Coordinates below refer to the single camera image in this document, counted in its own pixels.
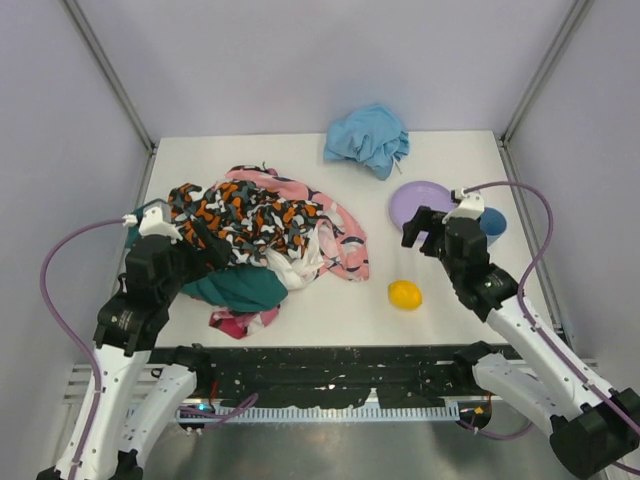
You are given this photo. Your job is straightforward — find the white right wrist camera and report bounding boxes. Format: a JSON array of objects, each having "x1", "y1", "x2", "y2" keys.
[{"x1": 442, "y1": 188, "x2": 485, "y2": 224}]

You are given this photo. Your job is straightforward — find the aluminium frame rail front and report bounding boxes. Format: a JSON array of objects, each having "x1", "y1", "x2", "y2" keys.
[{"x1": 63, "y1": 358, "x2": 610, "y2": 402}]

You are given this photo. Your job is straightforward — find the magenta pink white cloth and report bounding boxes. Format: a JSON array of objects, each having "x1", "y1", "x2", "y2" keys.
[{"x1": 199, "y1": 300, "x2": 281, "y2": 340}]

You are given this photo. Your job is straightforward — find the white slotted cable duct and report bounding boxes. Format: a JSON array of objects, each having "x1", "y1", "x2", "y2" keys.
[{"x1": 124, "y1": 403, "x2": 461, "y2": 422}]

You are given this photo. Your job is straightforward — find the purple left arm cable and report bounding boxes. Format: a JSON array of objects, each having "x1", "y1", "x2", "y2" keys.
[{"x1": 39, "y1": 217, "x2": 260, "y2": 469}]

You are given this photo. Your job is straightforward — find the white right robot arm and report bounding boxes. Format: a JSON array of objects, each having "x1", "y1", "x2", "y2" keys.
[{"x1": 402, "y1": 206, "x2": 639, "y2": 479}]

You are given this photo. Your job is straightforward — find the light blue cloth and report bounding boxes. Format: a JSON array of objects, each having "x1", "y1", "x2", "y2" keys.
[{"x1": 323, "y1": 104, "x2": 410, "y2": 181}]

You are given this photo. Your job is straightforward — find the pink patterned cloth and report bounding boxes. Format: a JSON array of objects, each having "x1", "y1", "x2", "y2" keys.
[{"x1": 225, "y1": 165, "x2": 370, "y2": 282}]

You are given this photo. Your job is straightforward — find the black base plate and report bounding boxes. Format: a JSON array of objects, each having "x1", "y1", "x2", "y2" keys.
[{"x1": 149, "y1": 344, "x2": 574, "y2": 409}]

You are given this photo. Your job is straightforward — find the purple plastic plate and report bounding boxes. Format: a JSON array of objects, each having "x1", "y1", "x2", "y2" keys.
[{"x1": 388, "y1": 181, "x2": 456, "y2": 233}]

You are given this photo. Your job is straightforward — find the aluminium corner post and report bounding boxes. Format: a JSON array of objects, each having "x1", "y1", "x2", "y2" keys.
[
  {"x1": 60, "y1": 0, "x2": 156, "y2": 154},
  {"x1": 498, "y1": 0, "x2": 595, "y2": 147}
]

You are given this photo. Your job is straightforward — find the yellow lemon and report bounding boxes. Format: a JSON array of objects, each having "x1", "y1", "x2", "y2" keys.
[{"x1": 388, "y1": 280, "x2": 423, "y2": 311}]

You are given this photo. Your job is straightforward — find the white crumpled cloth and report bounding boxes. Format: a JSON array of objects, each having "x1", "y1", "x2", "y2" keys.
[{"x1": 266, "y1": 239, "x2": 324, "y2": 291}]

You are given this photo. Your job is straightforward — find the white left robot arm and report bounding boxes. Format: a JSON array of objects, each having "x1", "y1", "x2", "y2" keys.
[{"x1": 38, "y1": 208, "x2": 215, "y2": 479}]

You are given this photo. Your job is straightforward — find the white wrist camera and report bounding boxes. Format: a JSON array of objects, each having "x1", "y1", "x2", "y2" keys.
[
  {"x1": 122, "y1": 199, "x2": 183, "y2": 248},
  {"x1": 442, "y1": 188, "x2": 485, "y2": 224}
]

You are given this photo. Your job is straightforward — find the blue plastic cup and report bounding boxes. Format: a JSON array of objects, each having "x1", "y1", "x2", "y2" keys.
[{"x1": 478, "y1": 207, "x2": 508, "y2": 248}]

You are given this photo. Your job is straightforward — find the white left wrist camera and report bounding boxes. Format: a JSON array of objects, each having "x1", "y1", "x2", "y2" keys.
[{"x1": 122, "y1": 199, "x2": 183, "y2": 248}]

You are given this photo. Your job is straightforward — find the orange black camouflage cloth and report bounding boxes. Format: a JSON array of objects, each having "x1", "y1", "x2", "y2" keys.
[{"x1": 168, "y1": 180, "x2": 323, "y2": 267}]

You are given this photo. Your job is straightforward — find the teal green cloth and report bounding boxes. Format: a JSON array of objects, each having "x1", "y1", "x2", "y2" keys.
[{"x1": 124, "y1": 219, "x2": 290, "y2": 314}]

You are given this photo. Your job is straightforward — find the left aluminium corner post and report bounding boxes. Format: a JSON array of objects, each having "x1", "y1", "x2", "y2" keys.
[{"x1": 60, "y1": 0, "x2": 156, "y2": 154}]

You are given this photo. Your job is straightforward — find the right aluminium corner post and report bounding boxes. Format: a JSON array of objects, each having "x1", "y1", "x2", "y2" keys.
[{"x1": 498, "y1": 0, "x2": 595, "y2": 147}]

